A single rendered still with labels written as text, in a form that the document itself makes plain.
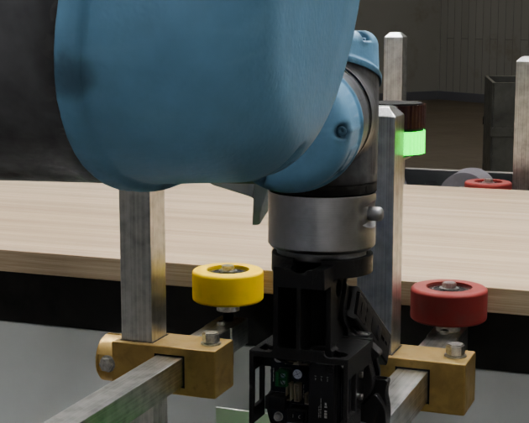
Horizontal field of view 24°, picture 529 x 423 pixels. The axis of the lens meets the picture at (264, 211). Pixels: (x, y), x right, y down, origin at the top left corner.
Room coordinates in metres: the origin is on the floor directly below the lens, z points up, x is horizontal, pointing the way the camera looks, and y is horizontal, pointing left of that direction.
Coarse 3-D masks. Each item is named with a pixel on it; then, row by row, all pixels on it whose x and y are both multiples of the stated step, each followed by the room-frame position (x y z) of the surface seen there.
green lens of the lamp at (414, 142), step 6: (414, 132) 1.16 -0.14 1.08; (420, 132) 1.17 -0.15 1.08; (408, 138) 1.16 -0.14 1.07; (414, 138) 1.16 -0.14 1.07; (420, 138) 1.17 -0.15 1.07; (408, 144) 1.16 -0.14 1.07; (414, 144) 1.16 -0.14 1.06; (420, 144) 1.17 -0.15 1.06; (408, 150) 1.16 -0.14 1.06; (414, 150) 1.16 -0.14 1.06; (420, 150) 1.17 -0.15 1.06
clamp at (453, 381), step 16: (400, 352) 1.12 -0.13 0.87; (416, 352) 1.12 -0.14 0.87; (432, 352) 1.12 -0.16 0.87; (384, 368) 1.11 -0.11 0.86; (416, 368) 1.10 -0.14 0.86; (432, 368) 1.10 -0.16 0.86; (448, 368) 1.09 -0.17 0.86; (464, 368) 1.09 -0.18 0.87; (432, 384) 1.10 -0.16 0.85; (448, 384) 1.09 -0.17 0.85; (464, 384) 1.09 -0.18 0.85; (432, 400) 1.10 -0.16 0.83; (448, 400) 1.09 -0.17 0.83; (464, 400) 1.09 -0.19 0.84
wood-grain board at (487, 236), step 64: (0, 192) 1.97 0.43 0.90; (64, 192) 1.97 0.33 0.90; (192, 192) 1.97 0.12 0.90; (448, 192) 1.97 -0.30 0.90; (512, 192) 1.97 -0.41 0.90; (0, 256) 1.49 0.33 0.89; (64, 256) 1.46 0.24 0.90; (192, 256) 1.44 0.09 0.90; (256, 256) 1.44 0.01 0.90; (448, 256) 1.44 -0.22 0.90; (512, 256) 1.44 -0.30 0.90
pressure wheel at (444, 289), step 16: (416, 288) 1.24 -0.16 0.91; (432, 288) 1.25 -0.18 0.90; (448, 288) 1.24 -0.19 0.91; (464, 288) 1.25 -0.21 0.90; (480, 288) 1.24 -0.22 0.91; (416, 304) 1.23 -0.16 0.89; (432, 304) 1.22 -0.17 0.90; (448, 304) 1.21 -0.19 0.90; (464, 304) 1.21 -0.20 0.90; (480, 304) 1.22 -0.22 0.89; (416, 320) 1.23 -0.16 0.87; (432, 320) 1.22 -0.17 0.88; (448, 320) 1.21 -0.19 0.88; (464, 320) 1.21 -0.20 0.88; (480, 320) 1.22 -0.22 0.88
